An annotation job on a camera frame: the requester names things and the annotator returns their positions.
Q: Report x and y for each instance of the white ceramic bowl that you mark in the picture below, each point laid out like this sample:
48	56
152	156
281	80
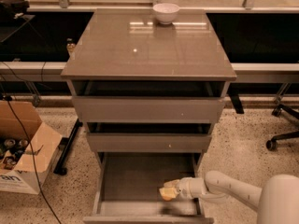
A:
165	13

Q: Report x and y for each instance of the grey top drawer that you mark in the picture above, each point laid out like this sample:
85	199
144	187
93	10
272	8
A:
150	101

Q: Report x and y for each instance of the grey middle drawer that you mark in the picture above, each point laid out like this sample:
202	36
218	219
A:
149	137

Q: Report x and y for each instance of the open cardboard box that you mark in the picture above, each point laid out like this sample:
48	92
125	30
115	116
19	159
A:
19	120

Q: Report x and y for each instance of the grey drawer cabinet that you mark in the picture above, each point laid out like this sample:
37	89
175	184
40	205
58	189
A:
131	45

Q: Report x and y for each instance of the grey drawer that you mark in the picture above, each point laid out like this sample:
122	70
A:
149	137
150	101
128	191

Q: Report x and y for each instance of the black office chair base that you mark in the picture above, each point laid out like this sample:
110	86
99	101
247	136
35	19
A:
286	129

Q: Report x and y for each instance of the grey bottom drawer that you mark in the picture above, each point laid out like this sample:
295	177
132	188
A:
128	191

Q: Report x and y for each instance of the black bag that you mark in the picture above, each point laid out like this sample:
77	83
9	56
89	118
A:
11	10

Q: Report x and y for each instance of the small glass bottle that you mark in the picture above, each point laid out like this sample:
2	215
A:
70	45

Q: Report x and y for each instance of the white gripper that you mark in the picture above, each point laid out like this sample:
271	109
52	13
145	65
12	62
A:
183	188

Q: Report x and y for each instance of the cans inside box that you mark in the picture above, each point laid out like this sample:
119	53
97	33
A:
11	151

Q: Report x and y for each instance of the black table leg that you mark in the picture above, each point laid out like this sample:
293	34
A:
65	146

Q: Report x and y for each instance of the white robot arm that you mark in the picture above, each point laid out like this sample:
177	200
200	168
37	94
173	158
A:
277	202

